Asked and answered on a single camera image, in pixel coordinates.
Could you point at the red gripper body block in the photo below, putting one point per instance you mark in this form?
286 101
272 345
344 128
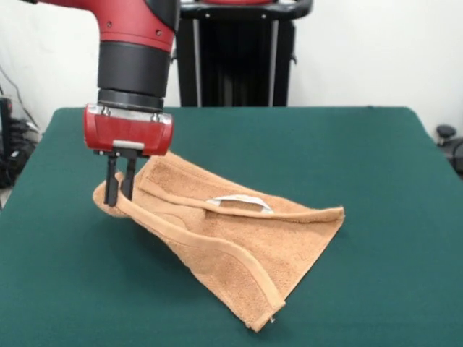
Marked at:
123 132

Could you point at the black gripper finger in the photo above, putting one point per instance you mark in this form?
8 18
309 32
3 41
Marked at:
111 191
128 184

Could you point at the tan terry towel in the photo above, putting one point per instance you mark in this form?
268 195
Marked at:
231 246

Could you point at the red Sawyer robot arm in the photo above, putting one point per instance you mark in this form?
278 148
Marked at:
137 21

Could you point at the black electronics box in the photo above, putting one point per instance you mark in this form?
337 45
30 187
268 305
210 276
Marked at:
5 119

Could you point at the dark green table cloth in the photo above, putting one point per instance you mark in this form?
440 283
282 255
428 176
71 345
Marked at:
380 180

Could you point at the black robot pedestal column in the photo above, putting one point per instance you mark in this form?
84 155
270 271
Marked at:
235 54

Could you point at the grey pedestal leg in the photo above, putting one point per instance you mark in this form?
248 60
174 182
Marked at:
448 139

